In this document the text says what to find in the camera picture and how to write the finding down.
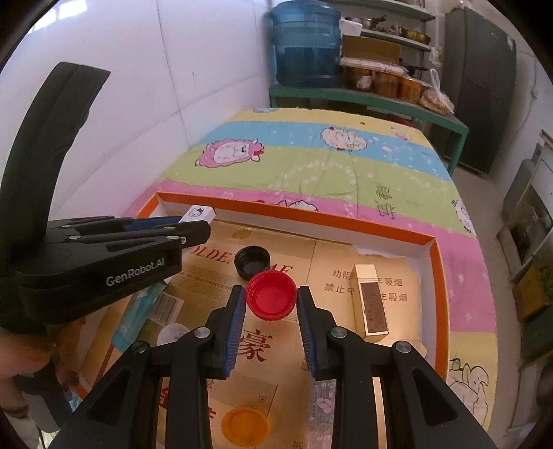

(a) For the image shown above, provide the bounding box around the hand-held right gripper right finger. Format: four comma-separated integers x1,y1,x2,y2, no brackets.
297,285,497,449

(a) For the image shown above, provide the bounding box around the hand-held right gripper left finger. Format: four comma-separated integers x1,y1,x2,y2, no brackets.
47,285,247,449

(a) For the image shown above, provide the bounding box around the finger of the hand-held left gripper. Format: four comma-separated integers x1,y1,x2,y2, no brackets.
47,215,184,236
65,220,212,252

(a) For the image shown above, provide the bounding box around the white printed box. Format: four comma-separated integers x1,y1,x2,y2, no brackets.
178,204,216,224

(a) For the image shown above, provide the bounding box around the red bottle cap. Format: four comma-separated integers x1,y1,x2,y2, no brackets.
245,272,298,322

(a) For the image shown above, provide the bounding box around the white bottle cap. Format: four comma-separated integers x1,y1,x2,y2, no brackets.
156,323,191,346

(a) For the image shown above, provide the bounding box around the black bottle cap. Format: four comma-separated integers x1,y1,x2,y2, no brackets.
234,245,271,279

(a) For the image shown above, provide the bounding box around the cardboard tray with orange rim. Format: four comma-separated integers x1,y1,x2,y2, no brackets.
65,191,450,449

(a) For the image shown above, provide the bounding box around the large orange bottle cap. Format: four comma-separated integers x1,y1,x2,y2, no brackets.
222,406,269,445

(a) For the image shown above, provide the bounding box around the person's left forearm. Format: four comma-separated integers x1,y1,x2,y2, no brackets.
0,375,44,449

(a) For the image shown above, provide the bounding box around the person's left hand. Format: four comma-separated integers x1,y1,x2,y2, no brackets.
0,324,57,381

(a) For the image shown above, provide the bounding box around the teal packet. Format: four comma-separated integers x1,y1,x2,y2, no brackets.
119,280,184,346

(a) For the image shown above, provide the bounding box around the gold box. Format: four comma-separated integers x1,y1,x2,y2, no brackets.
350,264,390,343

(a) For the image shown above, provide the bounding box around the blue water jug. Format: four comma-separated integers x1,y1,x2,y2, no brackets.
270,0,343,89

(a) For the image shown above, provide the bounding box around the green bench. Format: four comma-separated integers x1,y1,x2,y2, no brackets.
269,84,469,175

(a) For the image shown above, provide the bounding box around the orange glass jar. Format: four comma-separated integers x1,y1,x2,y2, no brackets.
375,71,400,98
400,78,422,104

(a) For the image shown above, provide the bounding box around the white cabinet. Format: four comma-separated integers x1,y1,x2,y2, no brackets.
497,130,553,268

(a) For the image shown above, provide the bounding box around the brown cardboard box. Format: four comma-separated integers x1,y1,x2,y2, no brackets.
341,35,402,65

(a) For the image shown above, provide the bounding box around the clear plastic bag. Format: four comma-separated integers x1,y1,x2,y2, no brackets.
421,69,456,115

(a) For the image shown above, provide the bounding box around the dark refrigerator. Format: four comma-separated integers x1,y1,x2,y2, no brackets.
443,6,517,173

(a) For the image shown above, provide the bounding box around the wall shelf unit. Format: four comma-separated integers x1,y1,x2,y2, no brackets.
337,0,437,87

